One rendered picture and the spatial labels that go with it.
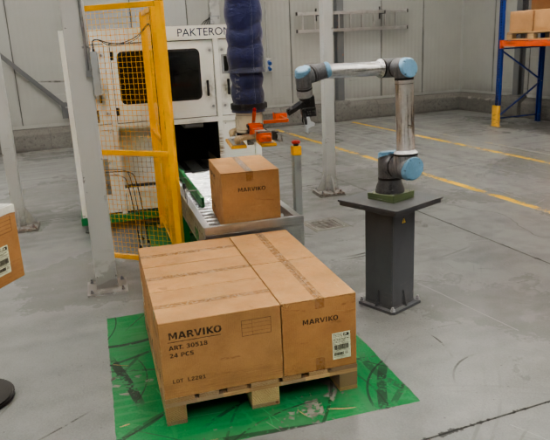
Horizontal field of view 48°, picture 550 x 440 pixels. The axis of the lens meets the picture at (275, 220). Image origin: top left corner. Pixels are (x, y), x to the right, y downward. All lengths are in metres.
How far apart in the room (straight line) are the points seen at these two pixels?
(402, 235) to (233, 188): 1.16
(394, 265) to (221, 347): 1.54
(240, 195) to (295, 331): 1.37
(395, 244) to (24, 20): 9.73
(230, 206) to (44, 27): 8.90
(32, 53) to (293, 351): 10.20
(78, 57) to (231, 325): 2.40
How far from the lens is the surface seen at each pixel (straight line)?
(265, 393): 3.27
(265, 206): 4.28
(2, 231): 3.50
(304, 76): 3.54
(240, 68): 3.96
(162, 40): 4.75
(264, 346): 3.15
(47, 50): 12.69
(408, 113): 3.92
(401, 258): 4.23
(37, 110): 12.72
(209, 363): 3.12
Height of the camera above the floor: 1.78
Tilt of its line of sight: 16 degrees down
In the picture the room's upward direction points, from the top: 3 degrees counter-clockwise
